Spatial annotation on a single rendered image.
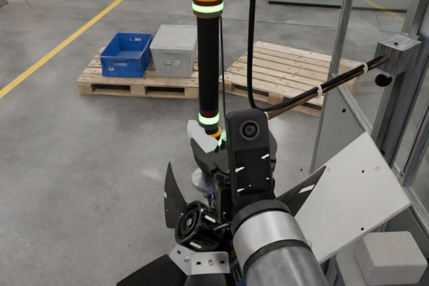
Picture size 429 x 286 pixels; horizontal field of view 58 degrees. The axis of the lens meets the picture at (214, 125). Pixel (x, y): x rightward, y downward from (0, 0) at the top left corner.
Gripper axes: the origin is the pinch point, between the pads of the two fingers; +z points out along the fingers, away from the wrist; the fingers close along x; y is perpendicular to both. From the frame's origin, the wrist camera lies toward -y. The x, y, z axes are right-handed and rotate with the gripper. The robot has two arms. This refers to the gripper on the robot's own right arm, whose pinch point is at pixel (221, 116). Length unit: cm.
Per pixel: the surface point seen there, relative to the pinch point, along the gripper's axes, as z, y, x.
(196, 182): 6.9, 19.6, -3.1
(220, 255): 9.6, 47.8, 2.5
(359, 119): 77, 66, 83
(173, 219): 38, 65, -6
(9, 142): 236, 166, -120
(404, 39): 35, 8, 58
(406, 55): 30, 10, 55
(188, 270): 13, 57, -5
